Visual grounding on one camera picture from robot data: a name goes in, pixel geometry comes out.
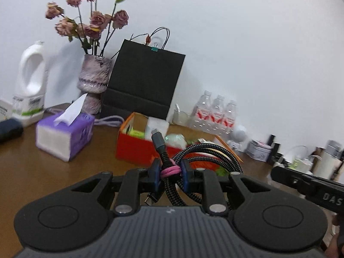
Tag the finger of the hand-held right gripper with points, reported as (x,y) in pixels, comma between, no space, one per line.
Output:
(285,176)

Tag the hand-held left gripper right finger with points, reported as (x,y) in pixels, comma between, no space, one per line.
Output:
(185,174)

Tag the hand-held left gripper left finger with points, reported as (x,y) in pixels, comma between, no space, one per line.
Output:
(155,174)

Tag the orange cardboard box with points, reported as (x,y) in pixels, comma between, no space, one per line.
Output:
(134,150)

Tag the white container grey lid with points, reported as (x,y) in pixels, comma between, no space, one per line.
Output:
(328,161)

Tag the person's right hand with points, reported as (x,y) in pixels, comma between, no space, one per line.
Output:
(337,236)

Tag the black cosmetic bottle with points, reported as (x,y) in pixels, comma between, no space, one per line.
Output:
(276,151)

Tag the pale green packet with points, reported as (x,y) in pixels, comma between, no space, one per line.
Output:
(176,141)

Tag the small printed tin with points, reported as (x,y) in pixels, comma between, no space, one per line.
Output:
(258,150)

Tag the slim black tube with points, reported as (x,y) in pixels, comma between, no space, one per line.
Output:
(272,139)

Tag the white tissue packet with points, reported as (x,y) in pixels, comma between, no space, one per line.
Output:
(161,126)

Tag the clear plastic cup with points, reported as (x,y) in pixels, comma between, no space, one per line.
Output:
(181,115)

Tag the white round device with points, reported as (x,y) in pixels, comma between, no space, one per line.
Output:
(237,137)

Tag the clear water bottle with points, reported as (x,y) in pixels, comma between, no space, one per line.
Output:
(230,118)
(218,114)
(203,111)

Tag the purple tissue box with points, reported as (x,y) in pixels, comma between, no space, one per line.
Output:
(78,137)

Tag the black paper bag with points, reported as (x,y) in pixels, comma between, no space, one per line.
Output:
(145,78)

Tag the white tissue sheet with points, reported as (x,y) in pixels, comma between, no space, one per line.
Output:
(71,111)

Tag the furry mauve vase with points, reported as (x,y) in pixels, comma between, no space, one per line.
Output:
(94,78)

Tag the teal binder clip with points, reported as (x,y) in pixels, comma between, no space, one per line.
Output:
(154,49)

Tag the white detergent jug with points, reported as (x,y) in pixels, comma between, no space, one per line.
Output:
(29,104)

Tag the dark blue case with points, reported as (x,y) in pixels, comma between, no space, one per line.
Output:
(9,130)

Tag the white ribbed appliance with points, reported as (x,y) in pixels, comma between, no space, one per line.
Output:
(5,110)

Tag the dried pink roses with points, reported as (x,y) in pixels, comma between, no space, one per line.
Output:
(98,18)

